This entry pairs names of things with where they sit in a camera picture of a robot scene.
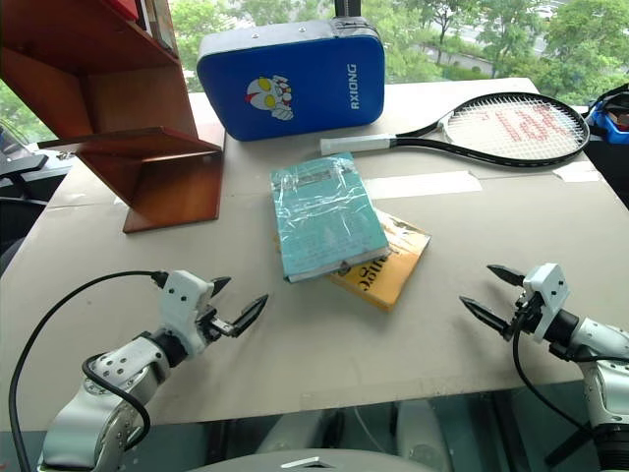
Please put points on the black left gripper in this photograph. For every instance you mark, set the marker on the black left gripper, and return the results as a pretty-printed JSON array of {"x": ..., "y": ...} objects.
[{"x": 214, "y": 325}]

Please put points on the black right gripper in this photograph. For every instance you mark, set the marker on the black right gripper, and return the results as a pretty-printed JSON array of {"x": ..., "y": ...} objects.
[{"x": 523, "y": 309}]

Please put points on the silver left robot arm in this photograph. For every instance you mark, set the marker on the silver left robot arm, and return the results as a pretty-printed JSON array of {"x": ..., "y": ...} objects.
[{"x": 118, "y": 393}]

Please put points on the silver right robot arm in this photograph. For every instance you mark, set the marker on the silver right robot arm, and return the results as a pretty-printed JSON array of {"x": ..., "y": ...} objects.
[{"x": 602, "y": 364}]

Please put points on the yellow paperback book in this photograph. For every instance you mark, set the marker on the yellow paperback book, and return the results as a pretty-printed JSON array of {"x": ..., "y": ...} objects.
[{"x": 388, "y": 270}]

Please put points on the teal plastic-wrapped book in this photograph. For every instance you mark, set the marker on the teal plastic-wrapped book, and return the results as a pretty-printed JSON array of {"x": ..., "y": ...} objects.
[{"x": 328, "y": 216}]

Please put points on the brown wooden bookshelf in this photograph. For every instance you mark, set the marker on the brown wooden bookshelf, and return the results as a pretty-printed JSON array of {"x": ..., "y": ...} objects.
[{"x": 123, "y": 118}]

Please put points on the black tennis racket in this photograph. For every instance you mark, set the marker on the black tennis racket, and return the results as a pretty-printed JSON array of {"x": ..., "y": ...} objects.
[{"x": 516, "y": 130}]

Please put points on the grey robot torso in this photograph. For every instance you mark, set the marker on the grey robot torso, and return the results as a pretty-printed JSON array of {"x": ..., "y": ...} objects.
[{"x": 324, "y": 452}]

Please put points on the blue and black bag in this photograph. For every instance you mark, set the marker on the blue and black bag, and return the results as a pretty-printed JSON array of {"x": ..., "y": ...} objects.
[{"x": 609, "y": 115}]

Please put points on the blue cartoon kick pad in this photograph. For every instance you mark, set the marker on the blue cartoon kick pad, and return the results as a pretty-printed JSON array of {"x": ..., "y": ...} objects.
[{"x": 295, "y": 83}]

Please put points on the dark desk with items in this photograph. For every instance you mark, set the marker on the dark desk with items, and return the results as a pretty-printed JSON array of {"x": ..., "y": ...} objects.
[{"x": 22, "y": 182}]

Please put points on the books on shelf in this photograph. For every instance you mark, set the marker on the books on shelf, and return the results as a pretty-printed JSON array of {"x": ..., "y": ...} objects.
[{"x": 159, "y": 22}]

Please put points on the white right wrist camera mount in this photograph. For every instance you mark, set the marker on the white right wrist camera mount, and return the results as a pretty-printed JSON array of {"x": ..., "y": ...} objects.
[{"x": 546, "y": 297}]

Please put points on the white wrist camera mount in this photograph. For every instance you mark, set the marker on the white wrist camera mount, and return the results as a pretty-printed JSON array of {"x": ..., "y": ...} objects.
[
  {"x": 183, "y": 307},
  {"x": 546, "y": 297}
]

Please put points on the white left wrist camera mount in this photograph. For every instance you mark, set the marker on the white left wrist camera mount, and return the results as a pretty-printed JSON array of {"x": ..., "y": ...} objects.
[{"x": 183, "y": 307}]

